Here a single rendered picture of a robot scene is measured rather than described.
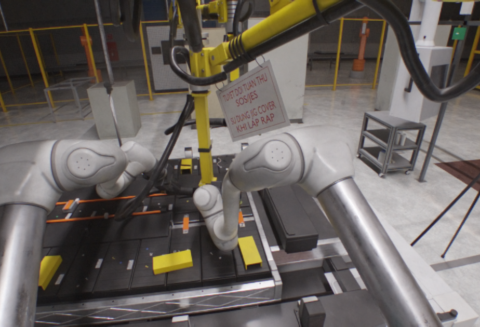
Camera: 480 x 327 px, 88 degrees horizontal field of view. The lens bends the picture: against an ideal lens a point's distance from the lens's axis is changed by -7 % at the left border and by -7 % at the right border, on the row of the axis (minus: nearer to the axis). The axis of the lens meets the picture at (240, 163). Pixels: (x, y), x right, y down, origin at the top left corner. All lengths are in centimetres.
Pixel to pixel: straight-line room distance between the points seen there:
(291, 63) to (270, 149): 519
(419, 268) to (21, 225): 160
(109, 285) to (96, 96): 473
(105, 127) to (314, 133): 535
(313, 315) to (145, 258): 73
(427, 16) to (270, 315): 339
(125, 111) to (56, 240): 426
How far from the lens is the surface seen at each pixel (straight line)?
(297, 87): 586
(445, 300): 155
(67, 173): 68
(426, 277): 161
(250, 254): 120
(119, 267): 131
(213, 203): 109
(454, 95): 78
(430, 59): 351
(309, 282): 147
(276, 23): 86
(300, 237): 121
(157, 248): 133
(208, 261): 123
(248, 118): 104
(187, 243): 132
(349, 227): 64
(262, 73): 95
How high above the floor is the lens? 190
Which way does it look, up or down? 27 degrees down
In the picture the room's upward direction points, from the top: 1 degrees counter-clockwise
